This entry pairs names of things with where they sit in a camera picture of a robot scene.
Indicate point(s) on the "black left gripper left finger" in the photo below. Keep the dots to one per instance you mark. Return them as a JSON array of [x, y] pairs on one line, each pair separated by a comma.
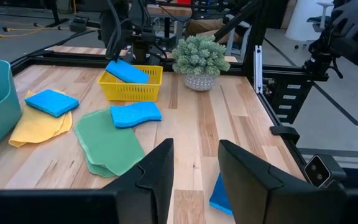
[[148, 193]]

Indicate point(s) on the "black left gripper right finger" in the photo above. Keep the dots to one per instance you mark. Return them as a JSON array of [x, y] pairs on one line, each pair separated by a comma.
[[253, 193]]

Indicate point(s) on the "dark blue scrub sponge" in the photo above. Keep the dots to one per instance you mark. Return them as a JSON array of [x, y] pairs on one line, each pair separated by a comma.
[[221, 196]]

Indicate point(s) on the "green cloth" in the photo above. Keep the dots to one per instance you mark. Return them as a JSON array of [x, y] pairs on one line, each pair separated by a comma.
[[107, 146]]

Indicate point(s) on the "light blue wavy sponge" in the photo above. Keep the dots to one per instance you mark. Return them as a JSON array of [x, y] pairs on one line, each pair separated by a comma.
[[135, 114]]

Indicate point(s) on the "light blue rectangular sponge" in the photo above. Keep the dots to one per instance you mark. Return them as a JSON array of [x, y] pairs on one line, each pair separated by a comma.
[[51, 101], [126, 71]]

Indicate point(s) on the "yellow cloth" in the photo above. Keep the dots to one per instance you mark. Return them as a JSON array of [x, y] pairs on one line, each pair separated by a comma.
[[39, 127]]

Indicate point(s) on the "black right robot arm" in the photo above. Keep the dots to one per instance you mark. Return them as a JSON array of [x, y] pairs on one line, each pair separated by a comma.
[[120, 21]]

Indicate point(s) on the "black edge clamp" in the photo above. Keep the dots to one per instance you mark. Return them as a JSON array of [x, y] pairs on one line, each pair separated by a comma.
[[284, 132]]

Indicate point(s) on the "yellow mesh plastic basket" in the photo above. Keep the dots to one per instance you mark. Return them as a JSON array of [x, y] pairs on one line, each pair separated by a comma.
[[129, 91]]

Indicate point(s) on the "artificial green plant in pot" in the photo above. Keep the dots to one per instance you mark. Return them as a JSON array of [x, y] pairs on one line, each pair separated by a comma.
[[199, 56]]

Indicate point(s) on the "wooden workbench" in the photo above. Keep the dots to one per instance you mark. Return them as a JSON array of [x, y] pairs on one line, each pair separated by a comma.
[[172, 11]]

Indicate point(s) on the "table-level camera silver face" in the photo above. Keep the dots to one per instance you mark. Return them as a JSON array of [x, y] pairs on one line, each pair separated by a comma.
[[317, 171]]

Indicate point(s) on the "silver bracket strip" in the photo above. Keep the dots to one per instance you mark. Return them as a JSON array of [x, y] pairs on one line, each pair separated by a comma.
[[258, 68]]

